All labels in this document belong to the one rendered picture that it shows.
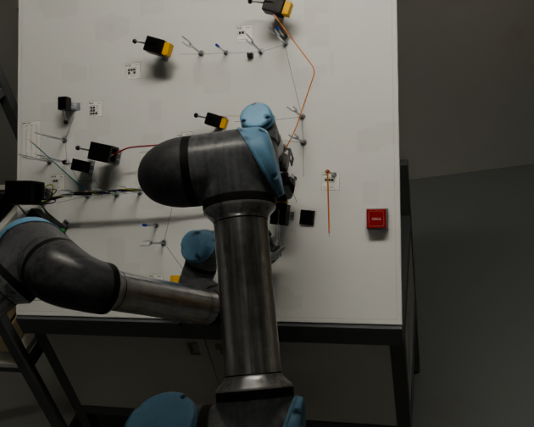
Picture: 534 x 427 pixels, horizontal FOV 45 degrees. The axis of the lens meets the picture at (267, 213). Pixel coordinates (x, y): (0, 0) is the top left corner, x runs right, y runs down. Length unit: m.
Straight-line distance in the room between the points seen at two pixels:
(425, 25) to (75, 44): 1.97
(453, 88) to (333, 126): 1.97
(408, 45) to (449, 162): 0.77
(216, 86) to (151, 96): 0.21
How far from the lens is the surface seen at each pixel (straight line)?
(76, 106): 2.10
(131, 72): 2.03
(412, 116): 3.74
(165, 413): 0.99
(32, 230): 1.27
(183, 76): 1.96
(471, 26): 3.61
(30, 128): 2.18
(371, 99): 1.80
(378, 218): 1.73
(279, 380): 0.97
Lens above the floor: 2.12
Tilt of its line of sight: 34 degrees down
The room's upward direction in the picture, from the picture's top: 12 degrees counter-clockwise
